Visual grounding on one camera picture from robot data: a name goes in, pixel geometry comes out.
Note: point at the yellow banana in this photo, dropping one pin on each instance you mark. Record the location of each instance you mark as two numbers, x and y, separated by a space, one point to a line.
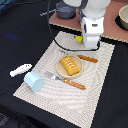
79 38

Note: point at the light blue cup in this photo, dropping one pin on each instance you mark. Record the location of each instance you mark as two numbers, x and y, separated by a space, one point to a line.
34 81

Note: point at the white toy fish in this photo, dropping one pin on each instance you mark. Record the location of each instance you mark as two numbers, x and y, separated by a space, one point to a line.
21 69

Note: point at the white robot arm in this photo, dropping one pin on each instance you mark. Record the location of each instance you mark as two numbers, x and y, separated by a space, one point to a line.
92 18

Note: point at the round beige plate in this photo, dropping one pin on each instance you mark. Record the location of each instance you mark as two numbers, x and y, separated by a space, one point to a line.
62 71

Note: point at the beige woven placemat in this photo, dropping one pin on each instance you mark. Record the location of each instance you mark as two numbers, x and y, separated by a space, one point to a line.
72 104

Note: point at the pink stove board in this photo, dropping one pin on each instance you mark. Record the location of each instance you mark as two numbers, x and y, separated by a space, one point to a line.
111 29

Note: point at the beige bowl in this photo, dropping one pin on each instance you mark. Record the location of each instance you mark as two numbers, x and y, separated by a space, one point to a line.
123 14

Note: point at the fork with wooden handle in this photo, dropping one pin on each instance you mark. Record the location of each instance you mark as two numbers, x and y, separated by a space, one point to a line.
69 82

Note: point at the knife with wooden handle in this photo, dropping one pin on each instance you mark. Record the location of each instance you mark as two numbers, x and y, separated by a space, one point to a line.
66 54

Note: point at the grey saucepan with handle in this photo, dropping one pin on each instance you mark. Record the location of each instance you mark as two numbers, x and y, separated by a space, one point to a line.
64 11

